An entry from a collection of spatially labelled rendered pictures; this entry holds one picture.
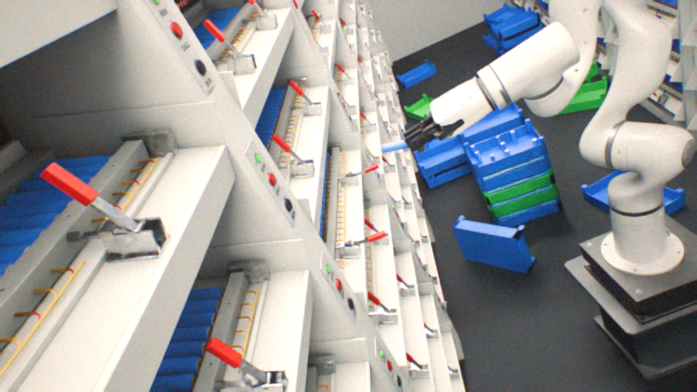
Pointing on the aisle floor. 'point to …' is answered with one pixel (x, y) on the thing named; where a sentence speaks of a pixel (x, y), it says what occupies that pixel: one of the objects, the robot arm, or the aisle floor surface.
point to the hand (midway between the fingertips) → (415, 137)
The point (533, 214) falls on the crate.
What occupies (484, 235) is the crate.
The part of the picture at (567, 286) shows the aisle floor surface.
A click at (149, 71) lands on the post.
